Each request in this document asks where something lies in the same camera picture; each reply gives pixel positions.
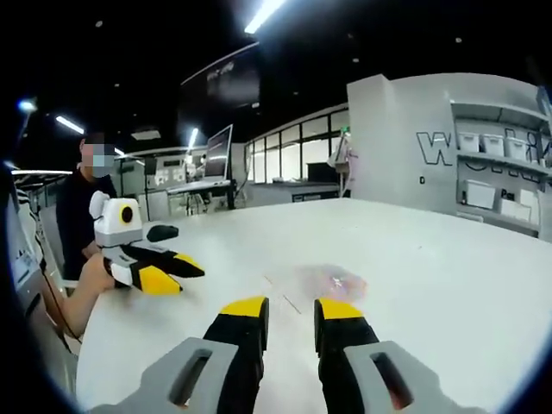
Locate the straight ceiling light strip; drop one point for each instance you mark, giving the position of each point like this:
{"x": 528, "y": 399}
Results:
{"x": 70, "y": 124}
{"x": 193, "y": 138}
{"x": 263, "y": 16}

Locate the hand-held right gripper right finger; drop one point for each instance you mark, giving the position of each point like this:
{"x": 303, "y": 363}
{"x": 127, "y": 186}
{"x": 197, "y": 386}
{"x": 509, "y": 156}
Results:
{"x": 345, "y": 336}

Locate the dark hanging ceiling screen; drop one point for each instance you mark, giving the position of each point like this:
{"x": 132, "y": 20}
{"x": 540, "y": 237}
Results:
{"x": 224, "y": 82}

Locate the grey metal shelving unit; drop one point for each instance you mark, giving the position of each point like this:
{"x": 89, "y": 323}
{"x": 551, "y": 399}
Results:
{"x": 496, "y": 172}

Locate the clear resealable bag pink contents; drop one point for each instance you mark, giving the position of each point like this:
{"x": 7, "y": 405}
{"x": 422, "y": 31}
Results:
{"x": 334, "y": 282}

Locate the small dark monitor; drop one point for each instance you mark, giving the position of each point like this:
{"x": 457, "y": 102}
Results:
{"x": 322, "y": 173}

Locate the pink and white standing device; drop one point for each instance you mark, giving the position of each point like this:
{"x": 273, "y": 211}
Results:
{"x": 343, "y": 164}

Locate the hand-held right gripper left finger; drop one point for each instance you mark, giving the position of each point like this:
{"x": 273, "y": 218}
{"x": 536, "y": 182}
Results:
{"x": 233, "y": 345}

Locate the large tilted monitor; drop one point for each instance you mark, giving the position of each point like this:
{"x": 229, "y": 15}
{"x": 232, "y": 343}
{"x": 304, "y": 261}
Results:
{"x": 218, "y": 153}

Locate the grey counter with dark sign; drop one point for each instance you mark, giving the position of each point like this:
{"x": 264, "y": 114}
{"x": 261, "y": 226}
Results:
{"x": 293, "y": 194}

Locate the person's striped shirt torso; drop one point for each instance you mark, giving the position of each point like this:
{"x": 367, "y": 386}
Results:
{"x": 28, "y": 207}

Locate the group of white storage bins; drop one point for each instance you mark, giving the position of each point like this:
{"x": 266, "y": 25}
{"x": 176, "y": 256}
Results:
{"x": 491, "y": 144}

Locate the black computer mouse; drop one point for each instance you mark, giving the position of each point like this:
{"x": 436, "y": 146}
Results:
{"x": 163, "y": 233}

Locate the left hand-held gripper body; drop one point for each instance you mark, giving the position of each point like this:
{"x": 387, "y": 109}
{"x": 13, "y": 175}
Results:
{"x": 114, "y": 224}

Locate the grey chest-worn device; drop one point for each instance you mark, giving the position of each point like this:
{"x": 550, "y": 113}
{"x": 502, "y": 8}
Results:
{"x": 26, "y": 267}

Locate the white height-adjustable desk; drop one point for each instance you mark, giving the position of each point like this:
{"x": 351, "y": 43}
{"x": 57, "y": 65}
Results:
{"x": 196, "y": 187}

